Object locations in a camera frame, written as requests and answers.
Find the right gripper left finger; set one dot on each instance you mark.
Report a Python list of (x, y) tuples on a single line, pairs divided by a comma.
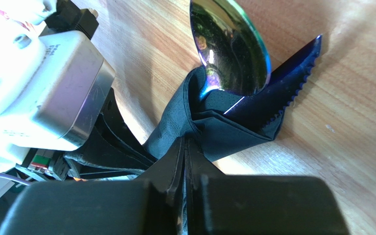
[(151, 204)]

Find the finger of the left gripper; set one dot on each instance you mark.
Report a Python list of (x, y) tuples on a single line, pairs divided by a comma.
[(111, 147)]

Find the iridescent spoon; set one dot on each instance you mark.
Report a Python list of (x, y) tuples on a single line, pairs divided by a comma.
[(230, 48)]

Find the black paper napkin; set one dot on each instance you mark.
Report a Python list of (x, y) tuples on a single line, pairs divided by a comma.
[(218, 136)]

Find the purple iridescent knife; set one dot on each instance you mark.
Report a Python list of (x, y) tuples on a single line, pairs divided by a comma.
[(287, 80)]

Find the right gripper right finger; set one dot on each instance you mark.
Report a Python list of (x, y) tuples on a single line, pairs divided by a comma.
[(220, 204)]

